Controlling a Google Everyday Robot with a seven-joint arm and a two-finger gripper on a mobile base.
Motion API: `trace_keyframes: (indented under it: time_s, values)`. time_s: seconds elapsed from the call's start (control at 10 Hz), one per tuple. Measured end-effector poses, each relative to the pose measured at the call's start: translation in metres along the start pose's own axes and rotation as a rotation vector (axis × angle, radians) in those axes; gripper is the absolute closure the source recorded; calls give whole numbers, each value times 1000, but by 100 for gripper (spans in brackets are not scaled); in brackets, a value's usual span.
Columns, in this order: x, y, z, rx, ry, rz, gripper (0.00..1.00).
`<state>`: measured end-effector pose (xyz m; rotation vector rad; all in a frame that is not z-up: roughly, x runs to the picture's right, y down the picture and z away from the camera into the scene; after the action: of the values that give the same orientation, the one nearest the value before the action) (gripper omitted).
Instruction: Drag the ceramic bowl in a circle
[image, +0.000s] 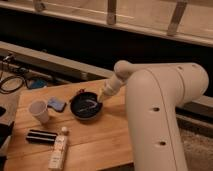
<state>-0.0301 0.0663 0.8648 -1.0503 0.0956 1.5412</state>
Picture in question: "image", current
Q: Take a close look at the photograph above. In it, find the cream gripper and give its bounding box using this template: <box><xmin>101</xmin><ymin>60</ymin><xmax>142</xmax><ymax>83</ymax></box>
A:
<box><xmin>97</xmin><ymin>74</ymin><xmax>125</xmax><ymax>103</ymax></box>

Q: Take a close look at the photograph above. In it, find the black ceramic bowl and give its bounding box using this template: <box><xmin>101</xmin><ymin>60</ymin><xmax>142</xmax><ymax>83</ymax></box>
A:
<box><xmin>70</xmin><ymin>92</ymin><xmax>103</xmax><ymax>120</ymax></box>

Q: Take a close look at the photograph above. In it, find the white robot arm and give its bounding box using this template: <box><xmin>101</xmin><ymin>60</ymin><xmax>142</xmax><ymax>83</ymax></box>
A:
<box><xmin>98</xmin><ymin>60</ymin><xmax>209</xmax><ymax>171</ymax></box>

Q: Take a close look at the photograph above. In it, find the blue sponge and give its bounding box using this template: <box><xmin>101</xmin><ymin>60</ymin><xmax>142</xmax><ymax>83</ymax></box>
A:
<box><xmin>47</xmin><ymin>97</ymin><xmax>66</xmax><ymax>112</ymax></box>

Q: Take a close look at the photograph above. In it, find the white plastic cup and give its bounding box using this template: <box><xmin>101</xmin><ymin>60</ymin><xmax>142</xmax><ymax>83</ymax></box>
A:
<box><xmin>28</xmin><ymin>100</ymin><xmax>50</xmax><ymax>124</ymax></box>

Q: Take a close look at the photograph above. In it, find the blue object on floor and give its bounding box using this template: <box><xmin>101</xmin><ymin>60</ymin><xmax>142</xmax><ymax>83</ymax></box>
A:
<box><xmin>28</xmin><ymin>79</ymin><xmax>47</xmax><ymax>89</ymax></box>

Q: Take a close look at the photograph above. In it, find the black rectangular box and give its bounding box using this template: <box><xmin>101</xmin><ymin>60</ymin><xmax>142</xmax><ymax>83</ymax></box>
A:
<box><xmin>25</xmin><ymin>130</ymin><xmax>58</xmax><ymax>145</ymax></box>

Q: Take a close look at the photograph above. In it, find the dark object at left edge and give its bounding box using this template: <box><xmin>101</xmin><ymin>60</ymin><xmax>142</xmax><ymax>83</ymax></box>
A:
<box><xmin>0</xmin><ymin>106</ymin><xmax>14</xmax><ymax>171</ymax></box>

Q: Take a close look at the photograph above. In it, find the wooden railing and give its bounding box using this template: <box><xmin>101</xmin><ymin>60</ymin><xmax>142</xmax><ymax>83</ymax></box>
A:
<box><xmin>0</xmin><ymin>0</ymin><xmax>213</xmax><ymax>47</ymax></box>

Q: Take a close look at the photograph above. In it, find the black coiled cable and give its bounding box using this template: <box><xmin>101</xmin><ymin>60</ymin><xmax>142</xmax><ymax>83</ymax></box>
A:
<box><xmin>0</xmin><ymin>69</ymin><xmax>26</xmax><ymax>95</ymax></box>

